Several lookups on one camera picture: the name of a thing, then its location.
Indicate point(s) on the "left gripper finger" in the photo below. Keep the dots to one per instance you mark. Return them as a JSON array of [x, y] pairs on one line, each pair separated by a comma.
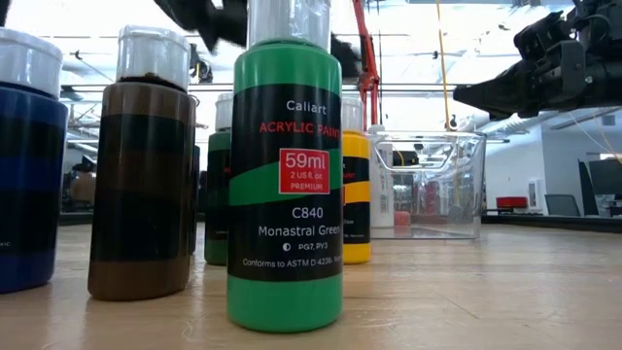
[[347, 56]]

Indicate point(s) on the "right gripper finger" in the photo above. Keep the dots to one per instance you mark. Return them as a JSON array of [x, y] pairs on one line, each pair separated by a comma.
[[491, 94]]

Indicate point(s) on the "tall white bottle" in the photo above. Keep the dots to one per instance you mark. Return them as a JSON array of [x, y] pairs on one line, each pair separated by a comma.
[[381, 185]]

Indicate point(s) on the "yellow paint bottle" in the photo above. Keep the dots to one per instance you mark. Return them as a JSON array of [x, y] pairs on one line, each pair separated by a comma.
[[356, 194]]

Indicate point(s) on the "bright green paint bottle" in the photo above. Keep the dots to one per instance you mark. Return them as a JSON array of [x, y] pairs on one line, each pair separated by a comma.
[[284, 219]]

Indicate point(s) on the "black paint bottle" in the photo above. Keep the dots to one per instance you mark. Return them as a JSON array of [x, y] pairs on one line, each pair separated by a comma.
[[195, 194]]

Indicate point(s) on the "dark green paint bottle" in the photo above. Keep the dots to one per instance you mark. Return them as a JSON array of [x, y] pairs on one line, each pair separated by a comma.
[[217, 194]]

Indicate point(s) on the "brown paint bottle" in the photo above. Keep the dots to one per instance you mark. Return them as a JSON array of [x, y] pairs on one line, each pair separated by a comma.
[[141, 194]]

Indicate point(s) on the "blue paint bottle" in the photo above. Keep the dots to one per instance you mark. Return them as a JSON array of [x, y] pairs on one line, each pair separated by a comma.
[[29, 170]]

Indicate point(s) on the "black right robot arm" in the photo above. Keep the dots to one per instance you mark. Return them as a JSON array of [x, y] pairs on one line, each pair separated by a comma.
[[602, 24]]

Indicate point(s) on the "black computer monitor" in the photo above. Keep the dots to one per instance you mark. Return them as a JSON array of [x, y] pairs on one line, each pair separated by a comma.
[[605, 177]]

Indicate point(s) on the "red topped black cart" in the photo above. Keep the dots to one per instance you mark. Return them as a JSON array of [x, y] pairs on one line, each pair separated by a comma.
[[511, 202]]

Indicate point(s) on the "clear plastic bin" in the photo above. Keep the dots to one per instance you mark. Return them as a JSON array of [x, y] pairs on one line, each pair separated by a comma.
[[437, 194]]

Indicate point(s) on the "grey office chair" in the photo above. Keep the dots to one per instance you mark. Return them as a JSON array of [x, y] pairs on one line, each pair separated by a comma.
[[562, 205]]

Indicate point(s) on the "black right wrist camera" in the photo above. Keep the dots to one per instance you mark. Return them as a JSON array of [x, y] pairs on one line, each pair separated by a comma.
[[539, 34]]

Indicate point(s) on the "white wall box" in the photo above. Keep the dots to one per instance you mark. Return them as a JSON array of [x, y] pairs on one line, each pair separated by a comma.
[[536, 194]]

